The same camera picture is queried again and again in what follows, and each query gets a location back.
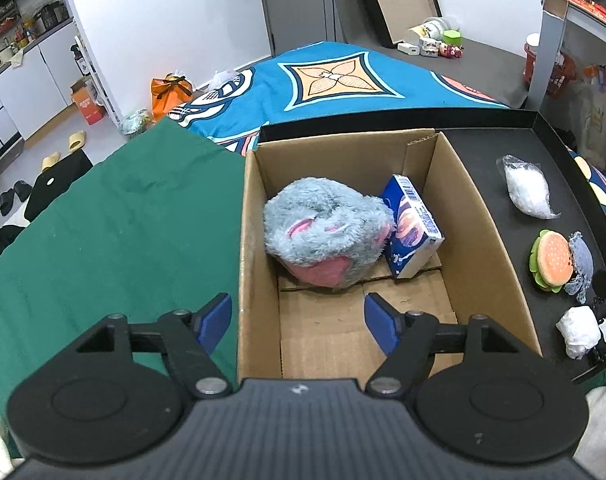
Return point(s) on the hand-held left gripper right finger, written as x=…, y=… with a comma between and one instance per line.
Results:
x=380, y=325

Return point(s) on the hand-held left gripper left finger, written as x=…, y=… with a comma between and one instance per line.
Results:
x=215, y=321

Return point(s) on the plush burger toy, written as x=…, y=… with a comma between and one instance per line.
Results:
x=553, y=260

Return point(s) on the black tray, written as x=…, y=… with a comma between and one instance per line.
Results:
x=483, y=160

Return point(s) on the clear plastic bag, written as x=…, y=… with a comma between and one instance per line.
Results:
x=528, y=190

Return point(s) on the frayed denim pouch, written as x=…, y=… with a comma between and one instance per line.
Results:
x=580, y=260

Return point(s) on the blue printed carton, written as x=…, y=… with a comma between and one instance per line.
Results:
x=413, y=225

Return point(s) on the grey and pink plush toy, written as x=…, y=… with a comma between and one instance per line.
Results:
x=323, y=225

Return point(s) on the green cloth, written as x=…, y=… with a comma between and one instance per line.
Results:
x=108, y=220

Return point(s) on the greenish plastic bag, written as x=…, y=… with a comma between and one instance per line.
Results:
x=134, y=122

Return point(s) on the blue patterned blanket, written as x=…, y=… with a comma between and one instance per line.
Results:
x=333, y=110

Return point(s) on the orange gift bag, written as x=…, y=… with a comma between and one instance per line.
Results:
x=168, y=100

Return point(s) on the beige slipper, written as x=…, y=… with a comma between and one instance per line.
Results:
x=51, y=161
x=76, y=140

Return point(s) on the black slipper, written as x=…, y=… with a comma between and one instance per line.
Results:
x=22, y=190
x=7, y=202

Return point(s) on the white plastic bag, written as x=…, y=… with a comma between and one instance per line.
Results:
x=220, y=80

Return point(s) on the orange cardboard box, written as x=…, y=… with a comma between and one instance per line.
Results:
x=88, y=107

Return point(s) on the white charger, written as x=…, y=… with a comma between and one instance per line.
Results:
x=409, y=49

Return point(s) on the small toy figures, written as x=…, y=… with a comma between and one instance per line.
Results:
x=445, y=50

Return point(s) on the white kitchen cabinets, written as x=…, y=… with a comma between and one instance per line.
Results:
x=43, y=85

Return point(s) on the spray bottle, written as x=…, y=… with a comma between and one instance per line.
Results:
x=79, y=60

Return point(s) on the green hexagonal container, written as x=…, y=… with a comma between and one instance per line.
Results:
x=453, y=37

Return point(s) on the hanging bags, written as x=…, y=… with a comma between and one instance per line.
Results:
x=600, y=110

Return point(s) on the red basket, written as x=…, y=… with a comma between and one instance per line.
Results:
x=558, y=72

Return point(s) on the white cup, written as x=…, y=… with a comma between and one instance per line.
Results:
x=532, y=42

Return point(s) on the grey desk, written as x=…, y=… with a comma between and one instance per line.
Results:
x=548, y=50

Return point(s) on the leaning wooden board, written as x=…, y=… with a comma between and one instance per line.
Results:
x=398, y=0

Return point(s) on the grey wardrobe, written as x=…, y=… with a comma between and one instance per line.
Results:
x=298, y=5

